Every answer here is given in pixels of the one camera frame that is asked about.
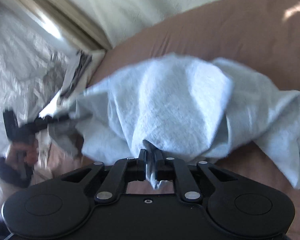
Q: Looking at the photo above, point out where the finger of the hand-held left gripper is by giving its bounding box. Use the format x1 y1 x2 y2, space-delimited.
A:
35 114 72 130

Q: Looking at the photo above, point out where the person's left hand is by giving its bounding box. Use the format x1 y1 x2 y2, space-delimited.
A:
9 140 38 166

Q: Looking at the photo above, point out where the light grey t-shirt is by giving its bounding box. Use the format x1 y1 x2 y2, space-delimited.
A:
39 52 300 190

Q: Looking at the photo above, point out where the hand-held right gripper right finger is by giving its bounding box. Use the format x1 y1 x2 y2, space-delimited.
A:
153 150 240 204

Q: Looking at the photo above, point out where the white cloth cover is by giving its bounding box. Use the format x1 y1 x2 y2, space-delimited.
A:
46 0 238 49

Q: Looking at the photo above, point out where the silver plastic sheet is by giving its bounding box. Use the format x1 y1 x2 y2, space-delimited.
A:
0 0 80 160

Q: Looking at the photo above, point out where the brown bed sheet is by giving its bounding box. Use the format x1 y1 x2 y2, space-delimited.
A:
32 0 300 240

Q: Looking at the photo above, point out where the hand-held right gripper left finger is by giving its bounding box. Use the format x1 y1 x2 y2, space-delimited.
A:
61 149 148 204

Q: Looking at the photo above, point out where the beige curtain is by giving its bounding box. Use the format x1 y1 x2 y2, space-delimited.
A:
2 0 108 52

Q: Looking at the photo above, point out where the cream and grey garment pile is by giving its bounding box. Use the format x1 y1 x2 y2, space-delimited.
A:
59 51 93 98

